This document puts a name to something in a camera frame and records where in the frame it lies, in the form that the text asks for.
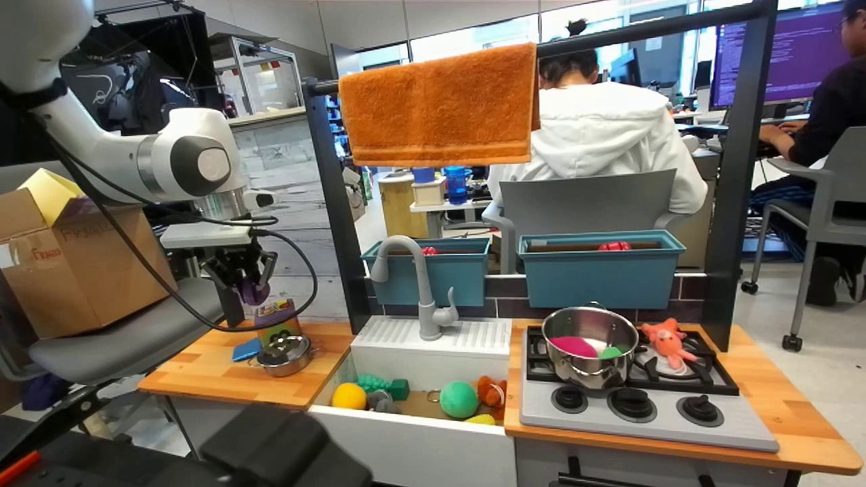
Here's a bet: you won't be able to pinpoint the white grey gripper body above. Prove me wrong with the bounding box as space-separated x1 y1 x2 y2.
158 214 282 276

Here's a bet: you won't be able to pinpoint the purple plush toy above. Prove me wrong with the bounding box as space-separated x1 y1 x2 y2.
235 276 273 308

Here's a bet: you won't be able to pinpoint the wooden toy kitchen counter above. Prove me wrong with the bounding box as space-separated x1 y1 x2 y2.
135 316 866 487

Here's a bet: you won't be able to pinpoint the yellow ball toy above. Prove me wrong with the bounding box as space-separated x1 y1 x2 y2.
329 378 370 413

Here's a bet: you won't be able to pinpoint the grey toy faucet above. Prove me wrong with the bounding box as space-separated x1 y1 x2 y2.
369 233 462 344

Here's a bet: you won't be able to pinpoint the green plush toy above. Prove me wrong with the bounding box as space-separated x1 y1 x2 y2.
351 370 415 406

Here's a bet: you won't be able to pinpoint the white toy sink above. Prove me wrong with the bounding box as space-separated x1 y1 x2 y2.
306 313 520 487

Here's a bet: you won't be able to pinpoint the green ball toy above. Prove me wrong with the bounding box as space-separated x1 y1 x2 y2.
435 378 482 421

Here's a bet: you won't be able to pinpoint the pink toy in pot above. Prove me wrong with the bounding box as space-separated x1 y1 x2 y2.
550 333 601 362

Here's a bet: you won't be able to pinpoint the orange lobster toy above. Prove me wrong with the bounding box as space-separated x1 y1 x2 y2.
638 313 710 375

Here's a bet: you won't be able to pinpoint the grey toy stove top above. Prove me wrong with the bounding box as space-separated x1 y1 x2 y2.
517 320 781 456

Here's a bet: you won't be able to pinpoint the blue snack box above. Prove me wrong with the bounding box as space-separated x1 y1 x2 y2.
247 295 302 336

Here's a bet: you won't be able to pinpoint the blue cloth piece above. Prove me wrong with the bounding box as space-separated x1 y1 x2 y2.
231 339 264 366

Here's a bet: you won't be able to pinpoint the small silver metal bowl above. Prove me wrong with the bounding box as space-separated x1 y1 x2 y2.
251 328 316 378

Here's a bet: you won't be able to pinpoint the grey wood pattern panel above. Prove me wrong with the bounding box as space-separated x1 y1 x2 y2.
228 113 356 328

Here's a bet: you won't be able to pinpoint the grey padded seat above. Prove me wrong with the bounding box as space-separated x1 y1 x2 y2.
24 274 231 387

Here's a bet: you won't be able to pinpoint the cardboard box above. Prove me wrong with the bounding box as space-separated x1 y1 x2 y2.
0 164 179 344

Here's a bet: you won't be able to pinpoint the yellow container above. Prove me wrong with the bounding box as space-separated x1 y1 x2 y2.
375 168 432 244

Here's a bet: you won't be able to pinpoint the black bulky object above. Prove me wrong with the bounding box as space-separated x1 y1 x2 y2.
194 402 373 487

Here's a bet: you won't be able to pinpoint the background storage shelf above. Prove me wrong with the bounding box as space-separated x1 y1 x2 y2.
209 33 312 129

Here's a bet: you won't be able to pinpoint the white cup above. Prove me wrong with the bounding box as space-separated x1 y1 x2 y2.
409 172 448 210

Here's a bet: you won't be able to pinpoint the narrow teal plastic bin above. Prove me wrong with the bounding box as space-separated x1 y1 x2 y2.
360 233 494 310

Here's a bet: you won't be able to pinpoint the blue bottle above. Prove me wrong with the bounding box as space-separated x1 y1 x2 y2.
440 161 474 207

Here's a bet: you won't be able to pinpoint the orange towel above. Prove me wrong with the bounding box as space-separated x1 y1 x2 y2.
335 40 540 172

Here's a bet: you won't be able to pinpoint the teal storage bin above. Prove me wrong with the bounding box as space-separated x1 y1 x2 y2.
494 168 678 276

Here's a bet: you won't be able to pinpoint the wide teal plastic bin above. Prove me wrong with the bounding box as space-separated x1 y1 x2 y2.
517 228 691 313

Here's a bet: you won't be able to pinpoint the silver metal pot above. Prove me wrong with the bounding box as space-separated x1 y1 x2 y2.
539 302 642 395

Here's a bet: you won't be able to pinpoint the person in white hoodie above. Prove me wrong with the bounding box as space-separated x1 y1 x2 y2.
484 17 711 225

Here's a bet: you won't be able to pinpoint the grey chair on castors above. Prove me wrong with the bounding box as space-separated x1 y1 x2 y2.
739 125 866 355

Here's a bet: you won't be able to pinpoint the purple screen monitor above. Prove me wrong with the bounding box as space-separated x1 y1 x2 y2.
706 3 852 113

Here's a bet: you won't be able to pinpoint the person in dark clothing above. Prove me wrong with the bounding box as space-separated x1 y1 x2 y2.
752 0 866 198

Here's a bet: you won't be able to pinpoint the black metal frame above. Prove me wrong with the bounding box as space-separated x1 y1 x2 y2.
302 0 781 355

